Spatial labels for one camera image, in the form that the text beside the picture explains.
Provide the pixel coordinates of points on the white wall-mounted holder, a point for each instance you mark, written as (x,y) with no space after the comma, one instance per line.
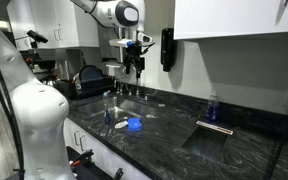
(112,65)

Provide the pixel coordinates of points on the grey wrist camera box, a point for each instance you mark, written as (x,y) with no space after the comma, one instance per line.
(145,38)

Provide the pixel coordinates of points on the dark countertop appliance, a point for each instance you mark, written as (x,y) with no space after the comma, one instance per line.
(42,65)

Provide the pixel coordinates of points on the clear spray bottle blue liquid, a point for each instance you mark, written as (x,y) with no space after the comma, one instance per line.
(212,108)

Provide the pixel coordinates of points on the countertop waste chute opening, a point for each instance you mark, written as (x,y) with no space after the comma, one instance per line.
(205,143)

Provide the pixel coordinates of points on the stainless paper towel dispenser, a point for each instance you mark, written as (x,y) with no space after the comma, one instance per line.
(108,46)

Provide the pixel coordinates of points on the stainless steel sink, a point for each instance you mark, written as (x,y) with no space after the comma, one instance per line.
(97,107)

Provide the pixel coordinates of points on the blue sponge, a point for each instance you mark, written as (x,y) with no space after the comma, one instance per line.
(134,125)

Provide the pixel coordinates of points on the black camera on stand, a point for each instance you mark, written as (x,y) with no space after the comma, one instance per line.
(36,36)

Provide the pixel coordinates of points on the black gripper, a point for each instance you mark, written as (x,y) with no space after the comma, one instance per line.
(134,55)

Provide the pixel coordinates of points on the black clamp with orange tip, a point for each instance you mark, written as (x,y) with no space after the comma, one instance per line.
(84,158)

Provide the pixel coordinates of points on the black wall soap dispenser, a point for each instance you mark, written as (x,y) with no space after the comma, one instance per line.
(168,50)

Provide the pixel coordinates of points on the chrome sink faucet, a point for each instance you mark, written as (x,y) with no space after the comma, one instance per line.
(129,90)

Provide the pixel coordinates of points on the clear dish soap bottle blue liquid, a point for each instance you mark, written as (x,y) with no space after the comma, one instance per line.
(107,111)

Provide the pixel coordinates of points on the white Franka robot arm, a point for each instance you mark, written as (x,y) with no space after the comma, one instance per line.
(40,110)

